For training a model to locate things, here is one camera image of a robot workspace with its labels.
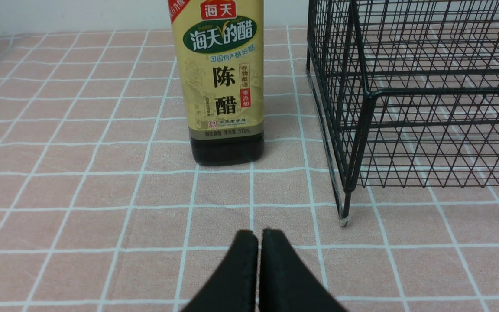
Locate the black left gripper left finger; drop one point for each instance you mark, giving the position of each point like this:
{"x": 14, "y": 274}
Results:
{"x": 232, "y": 286}

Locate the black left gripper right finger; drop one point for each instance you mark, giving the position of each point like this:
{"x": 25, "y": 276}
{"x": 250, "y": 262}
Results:
{"x": 285, "y": 283}

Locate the vinegar bottle gold cap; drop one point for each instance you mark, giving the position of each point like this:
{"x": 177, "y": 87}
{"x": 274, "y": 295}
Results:
{"x": 220, "y": 50}

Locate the black wire mesh shelf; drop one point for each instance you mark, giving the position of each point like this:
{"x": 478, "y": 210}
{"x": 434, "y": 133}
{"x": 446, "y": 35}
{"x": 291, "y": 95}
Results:
{"x": 406, "y": 91}

